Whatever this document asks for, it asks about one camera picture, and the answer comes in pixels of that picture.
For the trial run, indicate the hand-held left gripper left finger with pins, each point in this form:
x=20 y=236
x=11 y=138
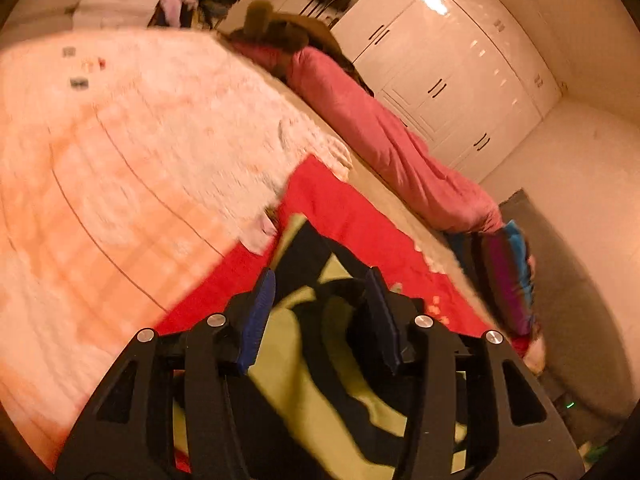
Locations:
x=257 y=320

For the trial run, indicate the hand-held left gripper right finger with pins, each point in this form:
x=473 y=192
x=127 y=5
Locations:
x=385 y=320

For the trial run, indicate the green black striped sweater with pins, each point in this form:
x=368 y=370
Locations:
x=300 y=385

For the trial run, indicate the pile of clothes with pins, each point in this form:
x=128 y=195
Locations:
x=200 y=0

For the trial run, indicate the red floral blanket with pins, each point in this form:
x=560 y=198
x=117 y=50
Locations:
x=340 y=220

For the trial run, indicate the multicolour striped pillow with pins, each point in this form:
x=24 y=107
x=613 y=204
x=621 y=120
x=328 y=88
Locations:
x=505 y=270

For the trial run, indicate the cream pillow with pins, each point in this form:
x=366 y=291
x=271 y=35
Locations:
x=532 y=355

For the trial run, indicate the pink quilt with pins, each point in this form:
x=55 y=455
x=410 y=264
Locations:
x=390 y=150

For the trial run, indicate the cream bedspread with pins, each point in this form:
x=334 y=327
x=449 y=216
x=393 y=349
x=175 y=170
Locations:
x=125 y=185

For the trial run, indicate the grey quilted headboard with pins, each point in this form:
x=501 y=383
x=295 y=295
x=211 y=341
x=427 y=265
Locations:
x=575 y=310

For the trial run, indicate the white wardrobe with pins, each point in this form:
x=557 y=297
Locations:
x=450 y=60

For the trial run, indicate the brown plush coat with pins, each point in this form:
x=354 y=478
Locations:
x=305 y=27

